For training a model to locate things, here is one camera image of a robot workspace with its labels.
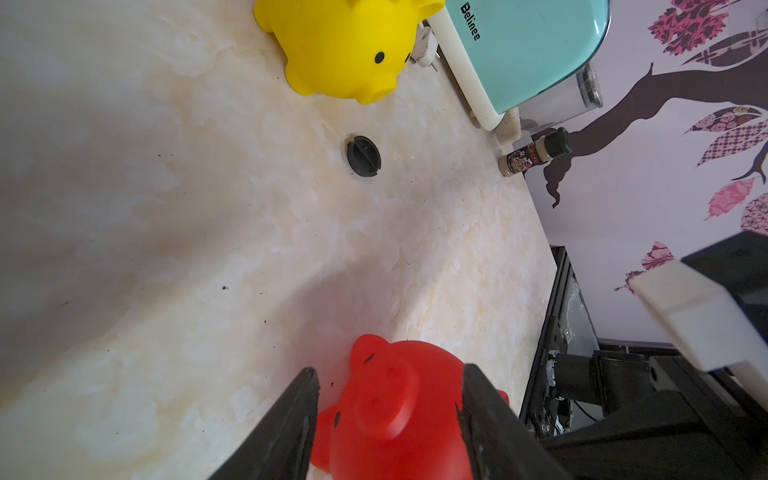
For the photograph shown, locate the glass spice jar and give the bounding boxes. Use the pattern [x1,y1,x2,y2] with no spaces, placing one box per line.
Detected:
[498,127,572,177]

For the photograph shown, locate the white toaster plug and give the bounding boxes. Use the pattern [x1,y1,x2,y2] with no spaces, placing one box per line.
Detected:
[410,25,439,69]

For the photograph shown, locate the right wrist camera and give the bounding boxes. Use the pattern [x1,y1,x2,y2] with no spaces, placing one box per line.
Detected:
[630,260,767,407]

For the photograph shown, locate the yellow piggy bank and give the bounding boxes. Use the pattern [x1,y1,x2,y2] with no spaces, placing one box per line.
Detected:
[253,0,445,105]

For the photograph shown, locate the mint green toaster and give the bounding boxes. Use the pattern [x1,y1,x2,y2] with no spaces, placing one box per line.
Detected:
[428,0,611,131]

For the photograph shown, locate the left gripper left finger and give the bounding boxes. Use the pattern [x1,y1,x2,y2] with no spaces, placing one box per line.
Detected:
[210,367,320,480]

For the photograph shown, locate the black plug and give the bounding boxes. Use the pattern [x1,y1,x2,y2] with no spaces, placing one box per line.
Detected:
[344,135,382,178]

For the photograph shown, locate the red piggy bank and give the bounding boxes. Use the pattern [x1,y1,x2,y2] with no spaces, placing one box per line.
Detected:
[311,334,472,479]

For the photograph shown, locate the black base frame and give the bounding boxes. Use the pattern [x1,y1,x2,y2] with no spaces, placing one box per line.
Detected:
[519,246,603,439]

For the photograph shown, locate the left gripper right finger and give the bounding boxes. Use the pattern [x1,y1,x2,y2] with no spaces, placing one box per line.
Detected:
[457,364,572,480]

